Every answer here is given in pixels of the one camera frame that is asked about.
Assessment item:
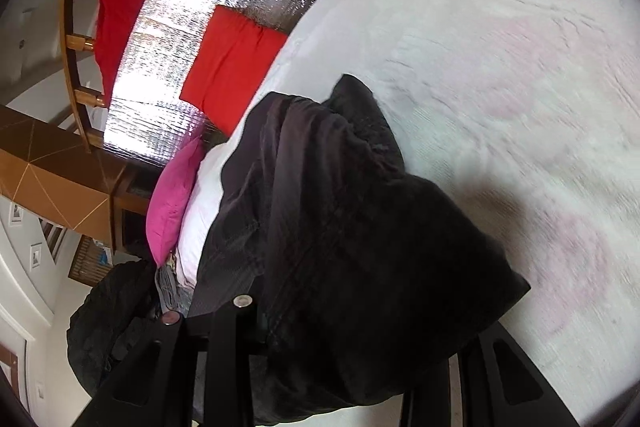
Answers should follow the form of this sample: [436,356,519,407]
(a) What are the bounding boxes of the black quilted jacket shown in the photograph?
[196,75,529,426]

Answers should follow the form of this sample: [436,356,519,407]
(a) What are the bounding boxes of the black clothes pile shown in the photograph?
[66,260,160,397]

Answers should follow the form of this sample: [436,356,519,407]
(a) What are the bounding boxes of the grey clothes pile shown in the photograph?
[154,255,194,317]

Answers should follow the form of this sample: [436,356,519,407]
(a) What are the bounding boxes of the magenta pillow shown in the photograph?
[145,138,205,267]

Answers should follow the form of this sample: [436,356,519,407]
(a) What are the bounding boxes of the brown wooden wardrobe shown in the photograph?
[1,106,149,251]

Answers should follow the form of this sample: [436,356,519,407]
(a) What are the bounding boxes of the red square cushion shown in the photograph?
[180,5,288,136]

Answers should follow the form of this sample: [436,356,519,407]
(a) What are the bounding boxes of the white pink embossed blanket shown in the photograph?
[176,0,640,427]

